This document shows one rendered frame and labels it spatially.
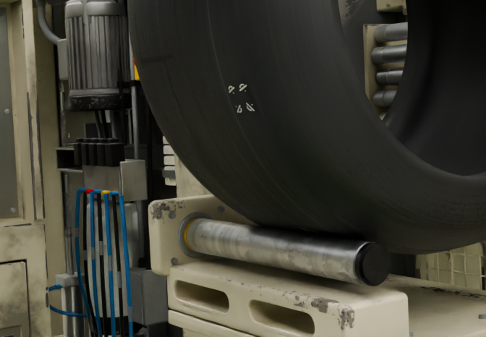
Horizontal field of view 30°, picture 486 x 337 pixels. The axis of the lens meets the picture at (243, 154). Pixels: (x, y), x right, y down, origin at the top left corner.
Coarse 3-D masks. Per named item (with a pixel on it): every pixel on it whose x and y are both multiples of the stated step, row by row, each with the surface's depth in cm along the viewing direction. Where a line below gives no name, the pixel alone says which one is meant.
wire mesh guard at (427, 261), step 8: (464, 248) 144; (480, 248) 141; (424, 256) 150; (432, 256) 151; (464, 256) 144; (472, 256) 143; (480, 256) 141; (424, 264) 150; (432, 264) 151; (464, 264) 144; (480, 264) 141; (424, 272) 151; (432, 272) 151; (456, 272) 146; (464, 272) 145; (480, 272) 141; (432, 280) 151; (480, 280) 141; (480, 288) 142
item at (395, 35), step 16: (368, 32) 156; (384, 32) 154; (400, 32) 151; (368, 48) 156; (384, 48) 154; (400, 48) 150; (368, 64) 156; (384, 64) 158; (400, 64) 160; (368, 80) 156; (384, 80) 155; (368, 96) 157; (384, 96) 154; (384, 112) 157
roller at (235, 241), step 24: (192, 240) 117; (216, 240) 112; (240, 240) 108; (264, 240) 104; (288, 240) 101; (312, 240) 98; (336, 240) 96; (360, 240) 94; (264, 264) 106; (288, 264) 101; (312, 264) 97; (336, 264) 94; (360, 264) 91; (384, 264) 92
